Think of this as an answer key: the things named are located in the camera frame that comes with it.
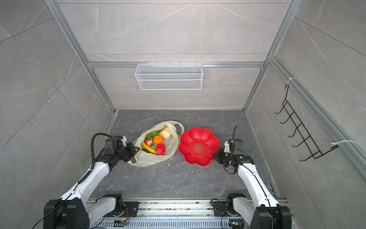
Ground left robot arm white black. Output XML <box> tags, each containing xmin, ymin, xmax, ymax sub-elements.
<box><xmin>42</xmin><ymin>139</ymin><xmax>139</xmax><ymax>229</ymax></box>

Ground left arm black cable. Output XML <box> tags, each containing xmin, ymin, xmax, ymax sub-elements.
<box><xmin>91</xmin><ymin>132</ymin><xmax>115</xmax><ymax>169</ymax></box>

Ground yellow plastic bag fruit print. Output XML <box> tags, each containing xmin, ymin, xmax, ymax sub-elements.
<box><xmin>128</xmin><ymin>121</ymin><xmax>185</xmax><ymax>167</ymax></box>

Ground red fake strawberry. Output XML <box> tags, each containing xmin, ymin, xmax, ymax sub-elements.
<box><xmin>155</xmin><ymin>144</ymin><xmax>166</xmax><ymax>155</ymax></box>

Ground red pink fake apple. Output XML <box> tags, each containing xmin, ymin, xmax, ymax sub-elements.
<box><xmin>144</xmin><ymin>138</ymin><xmax>153</xmax><ymax>147</ymax></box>

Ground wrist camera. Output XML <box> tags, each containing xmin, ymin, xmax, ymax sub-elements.
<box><xmin>104</xmin><ymin>135</ymin><xmax>127</xmax><ymax>151</ymax></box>
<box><xmin>224</xmin><ymin>139</ymin><xmax>244</xmax><ymax>155</ymax></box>

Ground red flower shaped plate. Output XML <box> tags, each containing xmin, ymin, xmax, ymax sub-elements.
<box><xmin>178</xmin><ymin>127</ymin><xmax>220</xmax><ymax>167</ymax></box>

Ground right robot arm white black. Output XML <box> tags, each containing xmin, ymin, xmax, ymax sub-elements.
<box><xmin>213</xmin><ymin>148</ymin><xmax>292</xmax><ymax>229</ymax></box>

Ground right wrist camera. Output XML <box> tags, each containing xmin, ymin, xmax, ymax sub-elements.
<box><xmin>224</xmin><ymin>139</ymin><xmax>244</xmax><ymax>155</ymax></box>

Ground black wire hook rack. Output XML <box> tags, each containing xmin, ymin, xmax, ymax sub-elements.
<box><xmin>275</xmin><ymin>85</ymin><xmax>339</xmax><ymax>162</ymax></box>

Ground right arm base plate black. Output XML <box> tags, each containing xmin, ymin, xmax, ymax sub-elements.
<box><xmin>210</xmin><ymin>199</ymin><xmax>227</xmax><ymax>217</ymax></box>

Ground orange fake fruit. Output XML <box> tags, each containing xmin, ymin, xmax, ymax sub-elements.
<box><xmin>153</xmin><ymin>135</ymin><xmax>164</xmax><ymax>145</ymax></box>

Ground white wire mesh basket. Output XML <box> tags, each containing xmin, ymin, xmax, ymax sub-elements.
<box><xmin>134</xmin><ymin>64</ymin><xmax>204</xmax><ymax>90</ymax></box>

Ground green fake grapes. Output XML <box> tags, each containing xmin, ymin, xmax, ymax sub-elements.
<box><xmin>145</xmin><ymin>129</ymin><xmax>162</xmax><ymax>140</ymax></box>

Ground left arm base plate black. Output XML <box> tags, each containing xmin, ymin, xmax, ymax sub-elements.
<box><xmin>106</xmin><ymin>201</ymin><xmax>140</xmax><ymax>219</ymax></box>

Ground aluminium mounting rail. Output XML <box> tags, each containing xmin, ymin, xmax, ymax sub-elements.
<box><xmin>87</xmin><ymin>198</ymin><xmax>250</xmax><ymax>229</ymax></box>

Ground yellow fake banana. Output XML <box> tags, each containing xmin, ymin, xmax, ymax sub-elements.
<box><xmin>142</xmin><ymin>142</ymin><xmax>156</xmax><ymax>154</ymax></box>

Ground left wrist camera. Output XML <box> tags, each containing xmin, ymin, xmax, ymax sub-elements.
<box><xmin>104</xmin><ymin>135</ymin><xmax>127</xmax><ymax>151</ymax></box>

